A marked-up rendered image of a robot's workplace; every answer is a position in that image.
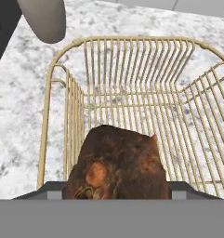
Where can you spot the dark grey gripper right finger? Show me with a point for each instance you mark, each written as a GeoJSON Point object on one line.
{"type": "Point", "coordinates": [184, 190]}

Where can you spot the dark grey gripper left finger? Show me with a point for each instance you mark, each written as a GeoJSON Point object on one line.
{"type": "Point", "coordinates": [51, 189]}

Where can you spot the brown bread loaf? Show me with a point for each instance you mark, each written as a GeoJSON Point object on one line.
{"type": "Point", "coordinates": [116, 164]}

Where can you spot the black hob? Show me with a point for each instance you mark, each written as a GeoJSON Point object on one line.
{"type": "Point", "coordinates": [2, 28]}

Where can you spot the beige rounded cylinder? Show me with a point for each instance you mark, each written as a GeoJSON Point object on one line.
{"type": "Point", "coordinates": [45, 18]}

